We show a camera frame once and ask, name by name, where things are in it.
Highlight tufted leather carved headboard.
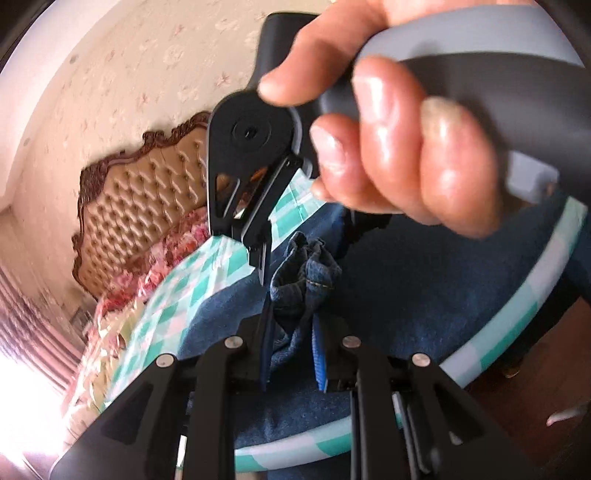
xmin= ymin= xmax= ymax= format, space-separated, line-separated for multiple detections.
xmin=71 ymin=111 xmax=213 ymax=301

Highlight pink curtain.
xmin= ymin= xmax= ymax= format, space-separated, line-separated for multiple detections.
xmin=0 ymin=263 xmax=88 ymax=398

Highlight red floral quilt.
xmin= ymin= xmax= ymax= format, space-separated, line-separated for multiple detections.
xmin=95 ymin=208 xmax=218 ymax=315

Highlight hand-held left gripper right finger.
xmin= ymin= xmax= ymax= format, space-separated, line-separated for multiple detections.
xmin=311 ymin=316 xmax=543 ymax=480

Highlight person's right hand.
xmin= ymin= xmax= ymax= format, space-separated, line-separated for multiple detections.
xmin=257 ymin=0 xmax=552 ymax=240

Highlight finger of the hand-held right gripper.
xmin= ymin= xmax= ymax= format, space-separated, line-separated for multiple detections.
xmin=205 ymin=154 xmax=305 ymax=289

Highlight green white checkered table cloth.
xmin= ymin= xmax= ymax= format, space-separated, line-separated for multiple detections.
xmin=69 ymin=175 xmax=587 ymax=472

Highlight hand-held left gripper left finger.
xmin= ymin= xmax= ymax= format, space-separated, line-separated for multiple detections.
xmin=48 ymin=298 xmax=277 ymax=480

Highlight blue denim pants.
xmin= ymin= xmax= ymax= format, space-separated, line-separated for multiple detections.
xmin=173 ymin=203 xmax=561 ymax=444

